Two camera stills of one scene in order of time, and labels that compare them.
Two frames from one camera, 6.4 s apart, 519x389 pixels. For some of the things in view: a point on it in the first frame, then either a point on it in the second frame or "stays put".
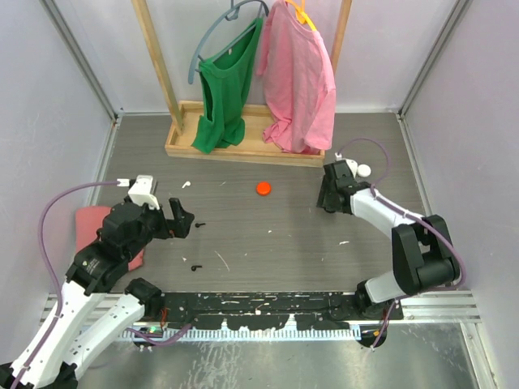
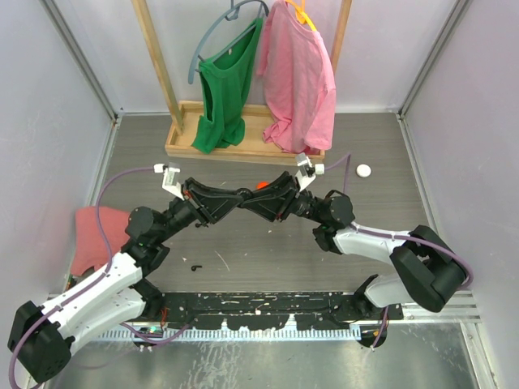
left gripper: [180, 225] -> [207, 203]
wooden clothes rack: [251, 146] stays put
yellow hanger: [302, 16] stays put
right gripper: [324, 200] -> [277, 199]
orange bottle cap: [263, 188] stays put
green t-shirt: [225, 82] stays put
